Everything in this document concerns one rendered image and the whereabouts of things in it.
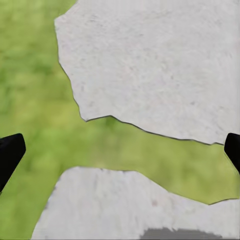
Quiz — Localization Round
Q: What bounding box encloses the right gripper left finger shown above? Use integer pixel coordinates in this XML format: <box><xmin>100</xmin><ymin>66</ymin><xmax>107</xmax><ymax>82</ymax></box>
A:
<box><xmin>0</xmin><ymin>133</ymin><xmax>26</xmax><ymax>193</ymax></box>

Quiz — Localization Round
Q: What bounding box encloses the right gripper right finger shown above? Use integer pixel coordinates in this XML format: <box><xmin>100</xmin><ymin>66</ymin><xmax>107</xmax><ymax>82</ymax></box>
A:
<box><xmin>224</xmin><ymin>132</ymin><xmax>240</xmax><ymax>173</ymax></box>

